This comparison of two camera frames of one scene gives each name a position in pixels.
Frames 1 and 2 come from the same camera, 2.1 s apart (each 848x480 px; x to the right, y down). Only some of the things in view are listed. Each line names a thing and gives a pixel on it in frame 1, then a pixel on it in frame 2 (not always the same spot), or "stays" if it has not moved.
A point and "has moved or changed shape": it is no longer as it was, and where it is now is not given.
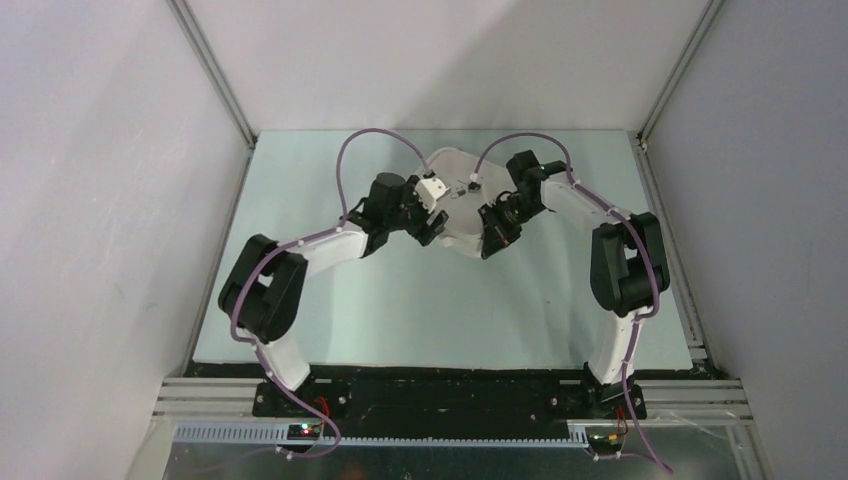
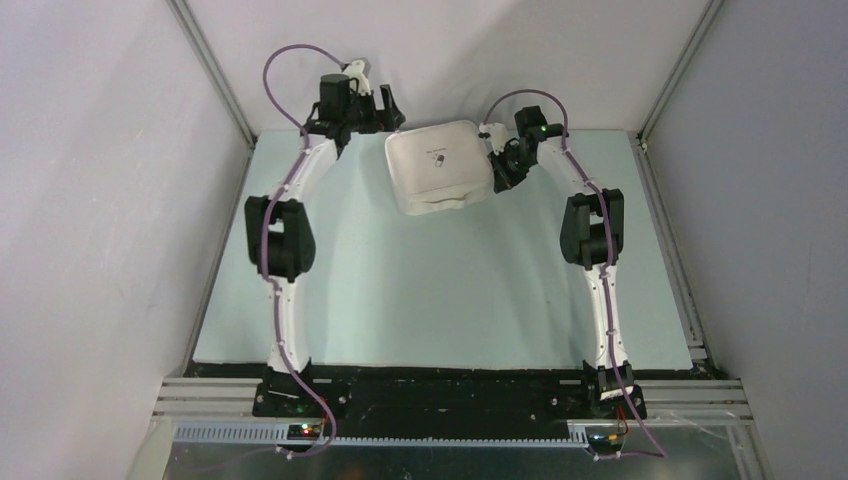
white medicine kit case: x=474 y=179 has moved or changed shape
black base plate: x=449 y=395 stays
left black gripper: x=435 y=227 -> x=387 y=120
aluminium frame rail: x=709 y=398 stays
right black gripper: x=495 y=235 -> x=502 y=179
